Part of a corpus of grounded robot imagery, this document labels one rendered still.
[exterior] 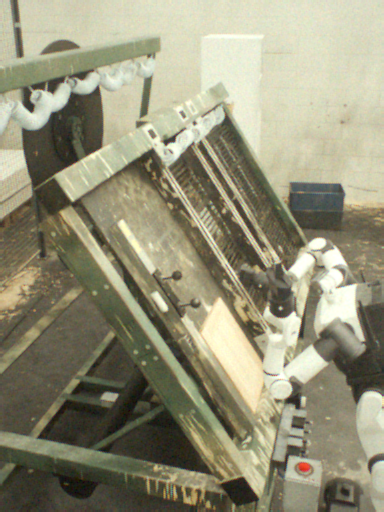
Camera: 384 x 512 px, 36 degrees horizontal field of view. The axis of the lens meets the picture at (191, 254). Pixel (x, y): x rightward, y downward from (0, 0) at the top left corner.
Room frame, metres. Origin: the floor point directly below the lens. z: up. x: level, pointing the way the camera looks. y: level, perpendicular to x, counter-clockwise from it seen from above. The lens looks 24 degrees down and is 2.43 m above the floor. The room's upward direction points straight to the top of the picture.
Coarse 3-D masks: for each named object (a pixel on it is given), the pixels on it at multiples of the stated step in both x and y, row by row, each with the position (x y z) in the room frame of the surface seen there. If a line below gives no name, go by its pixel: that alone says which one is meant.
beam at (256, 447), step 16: (304, 288) 3.09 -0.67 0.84; (304, 304) 2.94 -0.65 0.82; (288, 352) 2.40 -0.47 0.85; (256, 416) 1.87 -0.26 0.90; (256, 432) 1.77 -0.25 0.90; (272, 432) 1.85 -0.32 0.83; (240, 448) 1.71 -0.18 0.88; (256, 448) 1.70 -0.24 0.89; (256, 464) 1.64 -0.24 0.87; (224, 480) 1.57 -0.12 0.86; (240, 480) 1.55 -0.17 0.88; (256, 480) 1.58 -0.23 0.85; (240, 496) 1.55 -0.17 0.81; (256, 496) 1.53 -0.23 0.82
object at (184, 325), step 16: (128, 240) 1.93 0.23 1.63; (128, 256) 1.92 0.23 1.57; (144, 256) 1.94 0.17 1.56; (144, 272) 1.91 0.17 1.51; (160, 288) 1.89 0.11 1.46; (176, 320) 1.88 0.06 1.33; (192, 336) 1.86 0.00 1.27; (208, 352) 1.87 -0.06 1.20; (208, 368) 1.84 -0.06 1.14; (224, 384) 1.82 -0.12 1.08; (240, 400) 1.84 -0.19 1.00; (240, 416) 1.81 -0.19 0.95
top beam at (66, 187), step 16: (208, 96) 3.43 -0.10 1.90; (160, 128) 2.59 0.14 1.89; (112, 144) 2.14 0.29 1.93; (128, 144) 2.24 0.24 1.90; (144, 144) 2.36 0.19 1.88; (96, 160) 1.97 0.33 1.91; (112, 160) 2.06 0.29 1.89; (128, 160) 2.16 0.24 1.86; (64, 176) 1.76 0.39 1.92; (80, 176) 1.83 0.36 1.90; (96, 176) 1.91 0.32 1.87; (48, 192) 1.72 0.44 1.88; (64, 192) 1.71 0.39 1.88; (80, 192) 1.77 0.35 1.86; (48, 208) 1.72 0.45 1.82
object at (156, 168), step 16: (144, 128) 2.43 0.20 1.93; (160, 144) 2.47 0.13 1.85; (144, 160) 2.44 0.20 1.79; (160, 160) 2.43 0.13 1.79; (160, 176) 2.42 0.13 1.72; (160, 192) 2.42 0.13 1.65; (176, 192) 2.41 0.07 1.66; (176, 208) 2.40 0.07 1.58; (192, 208) 2.43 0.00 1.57; (192, 224) 2.39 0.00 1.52; (192, 240) 2.38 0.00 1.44; (208, 240) 2.37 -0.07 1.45; (208, 256) 2.37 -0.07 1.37; (224, 272) 2.34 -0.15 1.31; (224, 288) 2.34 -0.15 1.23; (240, 288) 2.36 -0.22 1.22; (240, 304) 2.32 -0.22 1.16; (256, 320) 2.30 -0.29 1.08; (256, 336) 2.30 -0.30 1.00
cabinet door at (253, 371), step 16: (224, 304) 2.25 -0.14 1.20; (208, 320) 2.06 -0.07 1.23; (224, 320) 2.17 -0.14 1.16; (208, 336) 1.98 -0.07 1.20; (224, 336) 2.08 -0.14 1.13; (240, 336) 2.19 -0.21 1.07; (224, 352) 2.01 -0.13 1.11; (240, 352) 2.11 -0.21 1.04; (224, 368) 1.93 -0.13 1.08; (240, 368) 2.03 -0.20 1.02; (256, 368) 2.13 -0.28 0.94; (240, 384) 1.95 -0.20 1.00; (256, 384) 2.04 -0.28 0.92; (256, 400) 1.96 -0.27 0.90
